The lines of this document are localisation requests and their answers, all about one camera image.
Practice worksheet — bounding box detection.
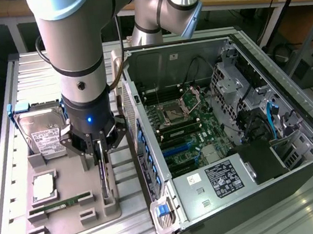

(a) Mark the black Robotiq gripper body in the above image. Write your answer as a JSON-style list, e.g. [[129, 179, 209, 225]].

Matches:
[[61, 89, 119, 139]]

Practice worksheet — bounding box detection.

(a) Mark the Nvidia graphics card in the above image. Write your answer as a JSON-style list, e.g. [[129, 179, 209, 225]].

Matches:
[[94, 139, 115, 201]]

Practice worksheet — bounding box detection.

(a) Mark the hard disk in blue carrier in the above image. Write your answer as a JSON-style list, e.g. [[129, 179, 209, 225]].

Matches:
[[5, 97, 74, 166]]

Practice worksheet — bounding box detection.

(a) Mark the grey plastic parts rack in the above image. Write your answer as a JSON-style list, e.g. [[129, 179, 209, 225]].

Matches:
[[13, 143, 125, 234]]

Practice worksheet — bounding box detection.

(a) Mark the thin metal locking lever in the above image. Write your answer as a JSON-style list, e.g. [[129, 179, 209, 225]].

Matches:
[[154, 82, 162, 110]]

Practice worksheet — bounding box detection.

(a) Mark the silver CPU chip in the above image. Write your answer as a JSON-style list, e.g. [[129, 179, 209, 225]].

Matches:
[[29, 175, 56, 203]]

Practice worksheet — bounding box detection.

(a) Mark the CPU socket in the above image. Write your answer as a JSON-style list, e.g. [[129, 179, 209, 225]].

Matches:
[[156, 97, 189, 128]]

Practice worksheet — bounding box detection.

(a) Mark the green RAM stick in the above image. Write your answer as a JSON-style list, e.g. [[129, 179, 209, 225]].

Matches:
[[157, 122, 203, 142], [29, 194, 91, 219]]

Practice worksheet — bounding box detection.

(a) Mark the blue expansion slot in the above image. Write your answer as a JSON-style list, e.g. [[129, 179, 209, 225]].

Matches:
[[160, 142, 193, 159]]

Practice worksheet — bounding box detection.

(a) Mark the long black expansion slot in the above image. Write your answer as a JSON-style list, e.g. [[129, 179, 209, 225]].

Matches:
[[168, 164, 200, 178], [166, 158, 197, 171]]

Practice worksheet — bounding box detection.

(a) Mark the metal socket cover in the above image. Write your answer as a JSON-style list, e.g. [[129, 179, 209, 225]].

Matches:
[[176, 85, 204, 115]]

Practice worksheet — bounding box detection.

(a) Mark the green motherboard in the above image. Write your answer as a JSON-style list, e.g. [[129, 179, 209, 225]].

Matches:
[[142, 81, 238, 181]]

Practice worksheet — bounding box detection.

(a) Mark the blue case release latch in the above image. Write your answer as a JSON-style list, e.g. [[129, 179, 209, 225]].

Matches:
[[155, 203, 169, 218]]

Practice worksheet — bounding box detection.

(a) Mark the silver chipset heatsink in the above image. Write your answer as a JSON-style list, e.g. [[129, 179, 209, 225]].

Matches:
[[201, 145, 220, 165]]

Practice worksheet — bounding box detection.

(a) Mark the grey power supply unit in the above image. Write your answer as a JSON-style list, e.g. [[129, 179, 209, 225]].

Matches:
[[170, 151, 262, 224]]

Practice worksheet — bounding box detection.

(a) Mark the silver metal disk bay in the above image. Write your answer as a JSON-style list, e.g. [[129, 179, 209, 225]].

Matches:
[[204, 39, 262, 113]]

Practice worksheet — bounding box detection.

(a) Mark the open black PC case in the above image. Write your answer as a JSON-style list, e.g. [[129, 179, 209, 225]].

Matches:
[[109, 23, 313, 234]]

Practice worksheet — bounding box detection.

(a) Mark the black hanging robot cable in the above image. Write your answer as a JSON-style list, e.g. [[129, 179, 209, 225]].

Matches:
[[97, 11, 131, 95]]

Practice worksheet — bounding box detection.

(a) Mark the black looped wire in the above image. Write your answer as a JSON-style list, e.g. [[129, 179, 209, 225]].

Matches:
[[182, 54, 215, 86]]

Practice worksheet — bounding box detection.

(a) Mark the black wire bundle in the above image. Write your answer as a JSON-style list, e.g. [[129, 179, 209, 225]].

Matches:
[[234, 106, 272, 145]]

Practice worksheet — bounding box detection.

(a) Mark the blue SATA wire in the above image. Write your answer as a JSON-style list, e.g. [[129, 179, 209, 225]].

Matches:
[[263, 98, 283, 142]]

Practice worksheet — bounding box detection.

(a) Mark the grey flat wire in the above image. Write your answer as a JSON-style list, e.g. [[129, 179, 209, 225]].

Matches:
[[268, 129, 303, 149]]

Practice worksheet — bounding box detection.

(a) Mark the aluminium profile frame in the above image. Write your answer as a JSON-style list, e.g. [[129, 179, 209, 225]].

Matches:
[[282, 11, 313, 78]]

